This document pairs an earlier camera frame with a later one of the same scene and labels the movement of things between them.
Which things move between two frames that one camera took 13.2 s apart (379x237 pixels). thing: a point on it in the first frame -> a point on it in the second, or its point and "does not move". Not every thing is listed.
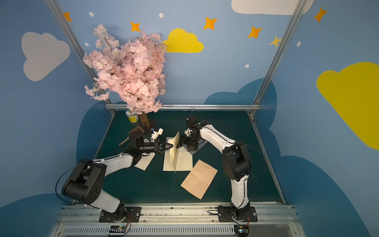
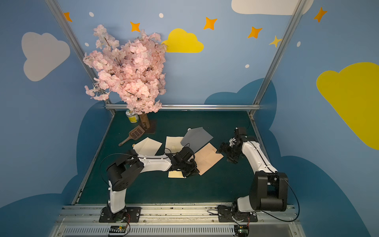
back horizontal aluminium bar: [194, 106] does not move
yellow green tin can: [133, 118] does not move
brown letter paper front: [199, 178] -> [206, 157]
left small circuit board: [118, 229] does not move
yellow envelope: [173, 151] -> [174, 174]
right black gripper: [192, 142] -> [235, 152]
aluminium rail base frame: [278, 220] does not move
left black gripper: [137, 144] -> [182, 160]
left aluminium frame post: [70, 32] does not move
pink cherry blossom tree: [134, 70] does not move
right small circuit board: [242, 230] does not move
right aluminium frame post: [277, 56] does not move
